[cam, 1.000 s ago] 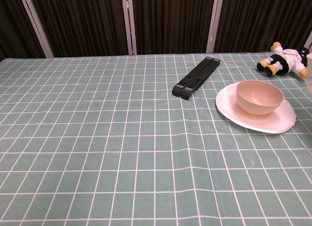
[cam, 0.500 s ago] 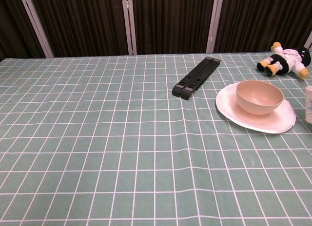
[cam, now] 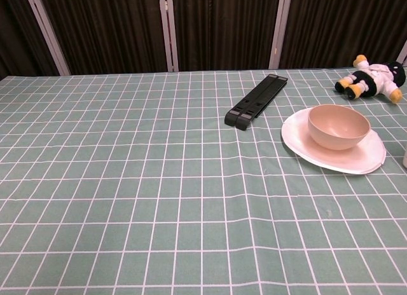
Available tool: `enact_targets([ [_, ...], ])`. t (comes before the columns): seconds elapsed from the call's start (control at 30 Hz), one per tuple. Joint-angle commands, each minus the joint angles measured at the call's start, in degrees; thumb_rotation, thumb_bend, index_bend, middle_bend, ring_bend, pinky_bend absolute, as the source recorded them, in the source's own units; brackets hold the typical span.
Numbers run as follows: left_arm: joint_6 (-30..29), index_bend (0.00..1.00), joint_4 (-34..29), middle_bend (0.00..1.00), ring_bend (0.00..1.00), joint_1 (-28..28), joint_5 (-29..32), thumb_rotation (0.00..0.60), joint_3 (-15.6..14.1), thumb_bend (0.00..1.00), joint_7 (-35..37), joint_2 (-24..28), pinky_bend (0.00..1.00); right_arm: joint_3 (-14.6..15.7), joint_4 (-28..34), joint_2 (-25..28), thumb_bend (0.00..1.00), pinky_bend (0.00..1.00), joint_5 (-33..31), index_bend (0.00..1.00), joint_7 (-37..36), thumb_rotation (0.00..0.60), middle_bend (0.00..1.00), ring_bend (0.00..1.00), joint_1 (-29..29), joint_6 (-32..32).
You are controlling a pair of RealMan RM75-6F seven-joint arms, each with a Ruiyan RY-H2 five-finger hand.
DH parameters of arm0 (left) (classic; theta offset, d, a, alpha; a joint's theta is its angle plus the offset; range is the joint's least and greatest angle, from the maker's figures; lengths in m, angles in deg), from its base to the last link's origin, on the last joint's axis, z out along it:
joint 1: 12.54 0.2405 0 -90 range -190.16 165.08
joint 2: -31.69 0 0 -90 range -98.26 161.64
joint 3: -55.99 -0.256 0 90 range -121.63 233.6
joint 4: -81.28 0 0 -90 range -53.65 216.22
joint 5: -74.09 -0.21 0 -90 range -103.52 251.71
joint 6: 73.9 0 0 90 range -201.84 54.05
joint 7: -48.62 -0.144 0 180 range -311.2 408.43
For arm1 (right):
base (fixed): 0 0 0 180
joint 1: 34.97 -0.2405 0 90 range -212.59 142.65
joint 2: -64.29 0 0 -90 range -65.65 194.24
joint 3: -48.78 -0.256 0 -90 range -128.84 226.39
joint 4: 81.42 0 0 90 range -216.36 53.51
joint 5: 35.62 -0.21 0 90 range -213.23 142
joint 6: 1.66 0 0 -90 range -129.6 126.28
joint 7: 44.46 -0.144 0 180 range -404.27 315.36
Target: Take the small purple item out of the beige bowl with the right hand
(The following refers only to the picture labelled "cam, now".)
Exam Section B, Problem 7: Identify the green checked tablecloth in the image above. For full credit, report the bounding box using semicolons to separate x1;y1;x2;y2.
0;67;407;295

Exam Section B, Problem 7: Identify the white screen frame post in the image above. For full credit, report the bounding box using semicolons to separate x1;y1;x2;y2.
158;0;179;72
268;0;293;70
24;0;71;76
396;40;407;66

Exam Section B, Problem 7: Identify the white paper plate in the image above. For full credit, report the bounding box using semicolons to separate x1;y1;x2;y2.
280;106;387;175

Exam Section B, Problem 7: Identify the beige bowl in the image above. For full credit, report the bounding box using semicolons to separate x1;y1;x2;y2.
307;104;372;151

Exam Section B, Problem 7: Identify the black folded laptop stand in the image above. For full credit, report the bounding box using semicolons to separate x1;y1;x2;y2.
224;73;289;132

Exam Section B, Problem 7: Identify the black white plush toy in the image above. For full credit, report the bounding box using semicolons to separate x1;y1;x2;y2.
333;54;405;104

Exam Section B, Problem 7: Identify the dark brown pleated curtain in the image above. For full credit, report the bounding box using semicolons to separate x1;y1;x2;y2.
0;0;407;81

